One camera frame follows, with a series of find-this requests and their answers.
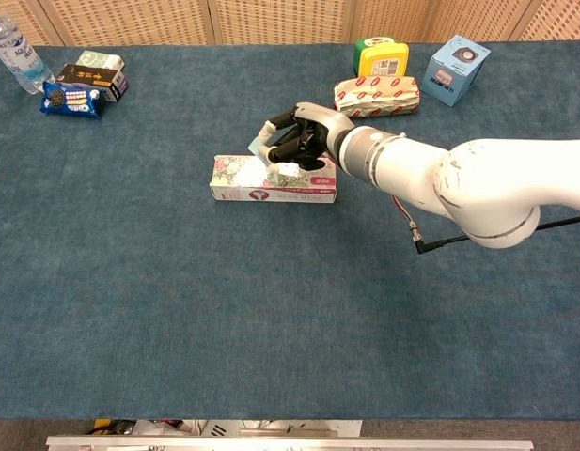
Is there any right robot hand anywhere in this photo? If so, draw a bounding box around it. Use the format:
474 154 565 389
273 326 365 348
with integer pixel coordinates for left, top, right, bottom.
257 101 357 173

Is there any floral long box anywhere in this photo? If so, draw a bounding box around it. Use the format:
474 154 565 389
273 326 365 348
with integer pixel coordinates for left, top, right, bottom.
209 154 338 204

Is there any light blue cube box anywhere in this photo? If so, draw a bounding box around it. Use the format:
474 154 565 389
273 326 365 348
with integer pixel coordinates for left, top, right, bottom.
421 34 492 108

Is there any black box with gold text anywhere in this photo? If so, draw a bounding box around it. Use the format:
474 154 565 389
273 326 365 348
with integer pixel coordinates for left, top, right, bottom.
55 63 130 103

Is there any red patterned wrapped package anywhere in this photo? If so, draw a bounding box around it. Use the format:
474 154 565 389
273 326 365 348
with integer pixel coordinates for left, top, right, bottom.
333 74 421 119

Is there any yellow and green container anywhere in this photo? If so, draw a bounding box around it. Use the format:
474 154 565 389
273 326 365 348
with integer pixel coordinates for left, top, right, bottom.
353 37 411 79

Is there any wicker folding screen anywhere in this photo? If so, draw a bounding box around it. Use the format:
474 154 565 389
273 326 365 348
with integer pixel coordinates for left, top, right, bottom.
0 0 580 47

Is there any teal table cloth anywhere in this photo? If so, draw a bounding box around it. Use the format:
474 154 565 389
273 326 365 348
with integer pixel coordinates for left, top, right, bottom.
0 42 580 422

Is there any green and white carton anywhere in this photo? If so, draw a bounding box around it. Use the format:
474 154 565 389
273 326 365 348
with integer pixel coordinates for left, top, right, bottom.
75 49 126 72

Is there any blue Oreo cookie pack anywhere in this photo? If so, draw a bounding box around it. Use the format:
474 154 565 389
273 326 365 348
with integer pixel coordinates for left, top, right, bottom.
39 80 105 121

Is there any clear plastic water bottle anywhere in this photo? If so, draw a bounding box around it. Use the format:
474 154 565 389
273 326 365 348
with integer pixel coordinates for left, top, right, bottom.
0 11 55 96

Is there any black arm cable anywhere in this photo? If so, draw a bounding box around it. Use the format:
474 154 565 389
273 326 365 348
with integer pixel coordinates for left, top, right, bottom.
390 194 580 256

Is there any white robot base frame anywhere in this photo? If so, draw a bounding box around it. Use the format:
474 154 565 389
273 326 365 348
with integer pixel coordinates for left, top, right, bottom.
133 419 364 438

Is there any aluminium profile rail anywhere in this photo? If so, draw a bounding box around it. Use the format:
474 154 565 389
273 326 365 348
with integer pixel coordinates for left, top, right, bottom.
45 435 535 451

